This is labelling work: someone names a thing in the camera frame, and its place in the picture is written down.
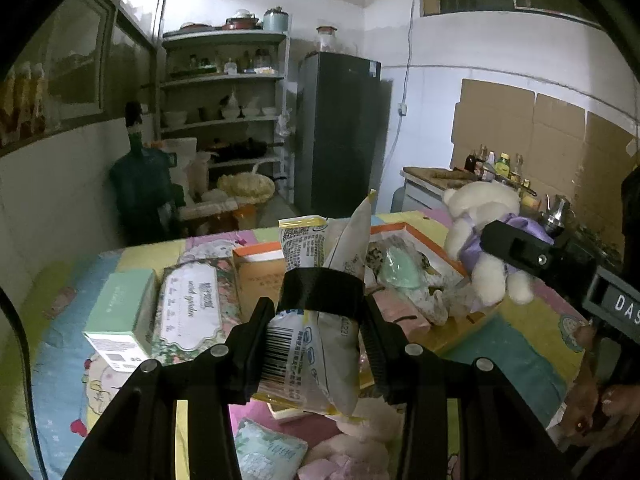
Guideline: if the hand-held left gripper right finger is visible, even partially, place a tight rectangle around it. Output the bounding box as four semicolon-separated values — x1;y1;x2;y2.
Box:
362;292;573;480

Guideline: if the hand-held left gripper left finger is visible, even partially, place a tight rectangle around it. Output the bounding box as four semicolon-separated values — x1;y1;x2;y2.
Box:
62;297;278;480

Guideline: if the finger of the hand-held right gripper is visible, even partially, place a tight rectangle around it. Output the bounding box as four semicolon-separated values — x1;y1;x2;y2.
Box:
481;220;601;293

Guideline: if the strapped yellow snack packet bundle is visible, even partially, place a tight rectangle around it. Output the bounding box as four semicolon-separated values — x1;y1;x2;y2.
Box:
252;189;378;418

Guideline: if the white teddy bear purple dress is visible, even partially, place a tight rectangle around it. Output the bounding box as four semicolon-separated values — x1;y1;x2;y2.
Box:
442;181;556;306

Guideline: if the orange cardboard box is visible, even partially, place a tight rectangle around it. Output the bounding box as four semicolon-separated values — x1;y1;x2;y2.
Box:
232;220;501;356

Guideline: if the pink soft pack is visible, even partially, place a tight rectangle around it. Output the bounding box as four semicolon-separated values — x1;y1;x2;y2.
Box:
372;287;433;341

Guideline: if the mint green soft pouch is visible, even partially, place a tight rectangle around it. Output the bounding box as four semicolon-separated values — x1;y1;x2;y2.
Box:
377;247;426;291

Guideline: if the person's right hand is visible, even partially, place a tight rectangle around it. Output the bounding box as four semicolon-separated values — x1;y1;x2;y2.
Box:
560;325;640;448

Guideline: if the metal kettle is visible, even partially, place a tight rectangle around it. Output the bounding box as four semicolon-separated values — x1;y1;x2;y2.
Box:
537;194;576;236

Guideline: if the beige plush toy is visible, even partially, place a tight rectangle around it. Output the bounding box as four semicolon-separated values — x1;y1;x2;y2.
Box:
300;397;406;480

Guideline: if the floral tissue pack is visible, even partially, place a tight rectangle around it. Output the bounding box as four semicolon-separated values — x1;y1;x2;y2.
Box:
150;257;241;363

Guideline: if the group of sauce bottles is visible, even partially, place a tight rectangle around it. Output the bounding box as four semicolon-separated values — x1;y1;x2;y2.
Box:
465;145;533;196

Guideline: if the pale green packet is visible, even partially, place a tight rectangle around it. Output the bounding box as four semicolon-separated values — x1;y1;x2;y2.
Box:
234;417;308;480

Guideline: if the kitchen counter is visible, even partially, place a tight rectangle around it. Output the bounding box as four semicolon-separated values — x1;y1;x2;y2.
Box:
402;166;541;211

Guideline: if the green tissue box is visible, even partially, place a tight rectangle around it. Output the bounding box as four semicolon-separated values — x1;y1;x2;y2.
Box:
82;267;158;373

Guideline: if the basket of yellow dried food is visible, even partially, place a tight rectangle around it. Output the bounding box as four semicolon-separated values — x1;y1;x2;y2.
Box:
217;172;276;206

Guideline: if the blue water jug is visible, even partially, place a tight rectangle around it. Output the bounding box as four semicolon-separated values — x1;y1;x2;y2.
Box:
109;101;176;248

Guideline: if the white sack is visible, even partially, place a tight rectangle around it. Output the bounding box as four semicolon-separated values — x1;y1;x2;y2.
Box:
162;137;198;196

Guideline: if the grey refrigerator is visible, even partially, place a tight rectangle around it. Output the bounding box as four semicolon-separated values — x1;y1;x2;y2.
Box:
295;51;383;218

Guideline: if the metal shelf rack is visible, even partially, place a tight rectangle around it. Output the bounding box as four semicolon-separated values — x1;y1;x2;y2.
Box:
160;27;293;206

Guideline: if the glass jar with red lid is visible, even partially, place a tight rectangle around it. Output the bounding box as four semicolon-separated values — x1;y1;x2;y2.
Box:
315;26;338;53

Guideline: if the red enamel pot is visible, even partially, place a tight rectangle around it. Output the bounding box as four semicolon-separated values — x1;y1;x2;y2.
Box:
222;10;261;30

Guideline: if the teal enamel pot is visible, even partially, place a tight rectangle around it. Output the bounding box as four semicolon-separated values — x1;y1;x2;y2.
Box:
262;7;291;32

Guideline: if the metal framed glass window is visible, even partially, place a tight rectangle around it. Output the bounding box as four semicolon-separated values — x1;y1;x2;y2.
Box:
30;0;166;126

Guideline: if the row of amber jars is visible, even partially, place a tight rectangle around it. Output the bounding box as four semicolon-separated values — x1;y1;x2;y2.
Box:
0;62;48;146

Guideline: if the cardboard sheet on wall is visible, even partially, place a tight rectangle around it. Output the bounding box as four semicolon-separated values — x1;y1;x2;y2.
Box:
450;78;640;196

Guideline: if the black cable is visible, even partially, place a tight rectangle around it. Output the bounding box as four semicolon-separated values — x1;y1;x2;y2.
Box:
0;285;48;480

